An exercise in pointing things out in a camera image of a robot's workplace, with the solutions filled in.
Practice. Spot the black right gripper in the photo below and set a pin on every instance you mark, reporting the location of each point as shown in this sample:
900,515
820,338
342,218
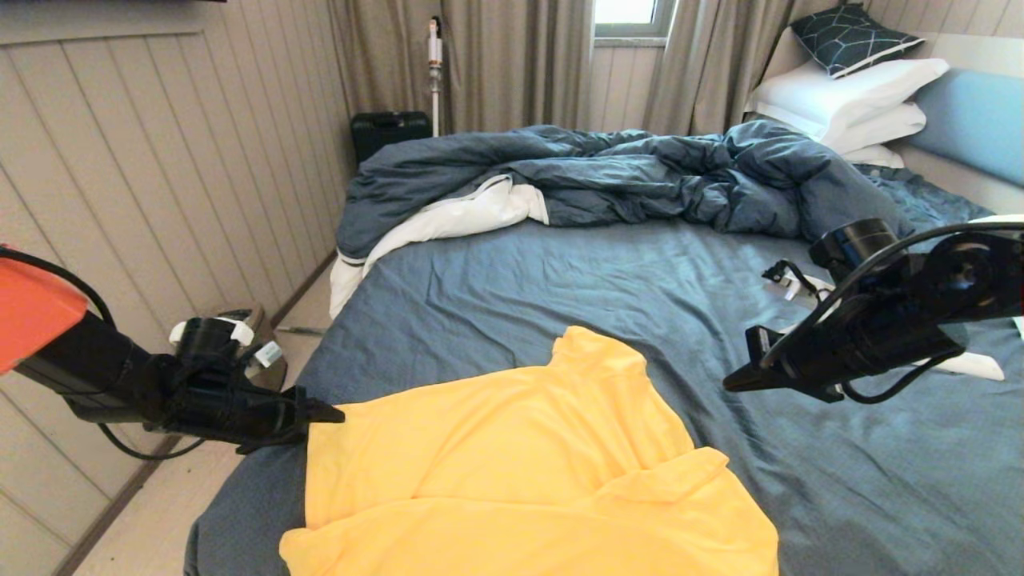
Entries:
872,344

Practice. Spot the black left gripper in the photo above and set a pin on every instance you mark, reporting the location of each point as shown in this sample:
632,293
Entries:
232,416

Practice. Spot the yellow t-shirt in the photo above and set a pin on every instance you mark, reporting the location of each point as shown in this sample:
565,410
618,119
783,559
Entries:
520,480

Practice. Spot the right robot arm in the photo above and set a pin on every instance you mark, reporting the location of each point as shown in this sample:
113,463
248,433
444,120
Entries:
960,280

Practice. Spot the brown metal trash bin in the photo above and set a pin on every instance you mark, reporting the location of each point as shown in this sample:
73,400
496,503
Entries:
276,380

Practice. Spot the thin metal rod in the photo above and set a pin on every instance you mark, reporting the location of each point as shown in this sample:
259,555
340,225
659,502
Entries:
300,330

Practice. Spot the long white remote control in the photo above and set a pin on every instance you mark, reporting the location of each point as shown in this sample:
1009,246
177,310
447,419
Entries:
972,366

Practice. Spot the dark blue bed sheet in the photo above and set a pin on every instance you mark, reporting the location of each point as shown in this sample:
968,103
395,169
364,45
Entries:
560,272

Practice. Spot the white duvet lining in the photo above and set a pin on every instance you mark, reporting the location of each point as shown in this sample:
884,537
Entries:
448,221

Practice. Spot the crumpled dark blue duvet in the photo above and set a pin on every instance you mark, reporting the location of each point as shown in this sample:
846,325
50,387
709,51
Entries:
640,172

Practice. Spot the small white pillow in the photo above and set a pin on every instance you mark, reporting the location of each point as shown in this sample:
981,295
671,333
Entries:
874,157

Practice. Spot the flat white pillow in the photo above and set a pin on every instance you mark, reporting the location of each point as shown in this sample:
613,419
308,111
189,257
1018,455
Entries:
880,128

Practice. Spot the dark green hard case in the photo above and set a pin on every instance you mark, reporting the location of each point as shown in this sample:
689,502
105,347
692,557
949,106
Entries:
388,133

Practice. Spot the large white pillow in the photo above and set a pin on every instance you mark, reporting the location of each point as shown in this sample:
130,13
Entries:
840,92

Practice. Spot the narrow beige curtain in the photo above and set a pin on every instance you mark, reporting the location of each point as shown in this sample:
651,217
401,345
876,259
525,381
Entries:
704,64

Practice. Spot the light blue headboard pad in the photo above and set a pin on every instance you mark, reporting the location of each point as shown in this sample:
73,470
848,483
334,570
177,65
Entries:
976,124

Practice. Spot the dark geometric pattern cushion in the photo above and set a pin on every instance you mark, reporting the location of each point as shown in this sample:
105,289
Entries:
852,40

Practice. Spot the white stick vacuum cleaner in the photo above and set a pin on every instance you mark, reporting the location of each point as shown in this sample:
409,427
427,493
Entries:
435,69

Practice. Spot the wide beige curtain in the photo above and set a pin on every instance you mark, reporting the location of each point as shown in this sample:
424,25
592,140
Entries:
512,64

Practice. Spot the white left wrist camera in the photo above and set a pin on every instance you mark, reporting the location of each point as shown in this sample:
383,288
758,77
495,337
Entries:
270,354

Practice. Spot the window with grey frame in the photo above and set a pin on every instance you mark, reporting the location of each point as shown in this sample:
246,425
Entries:
624,12

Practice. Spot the beige headboard frame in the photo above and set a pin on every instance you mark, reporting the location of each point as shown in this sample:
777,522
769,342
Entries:
976,53

